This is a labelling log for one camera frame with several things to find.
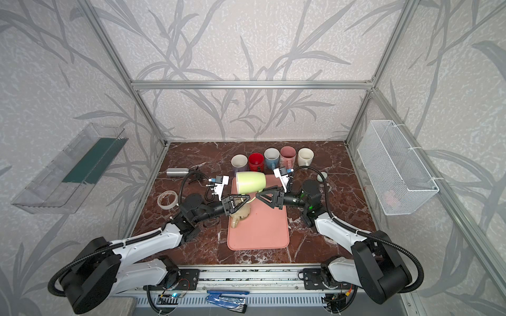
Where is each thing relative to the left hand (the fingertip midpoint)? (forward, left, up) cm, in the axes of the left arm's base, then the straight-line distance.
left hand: (250, 195), depth 70 cm
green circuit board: (-29, +27, -23) cm, 46 cm away
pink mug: (+30, -17, -14) cm, 37 cm away
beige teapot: (0, +5, -18) cm, 18 cm away
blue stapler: (-30, +6, -21) cm, 37 cm away
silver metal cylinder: (+24, +41, -22) cm, 52 cm away
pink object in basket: (+1, -53, -3) cm, 53 cm away
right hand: (+2, -3, 0) cm, 4 cm away
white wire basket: (-1, -48, +11) cm, 49 cm away
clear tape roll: (+6, +42, -25) cm, 49 cm away
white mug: (+32, -26, -16) cm, 44 cm away
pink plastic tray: (-4, -6, -22) cm, 23 cm away
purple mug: (+30, +8, -20) cm, 37 cm away
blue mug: (+33, -9, -18) cm, 39 cm away
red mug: (+32, 0, -22) cm, 39 cm away
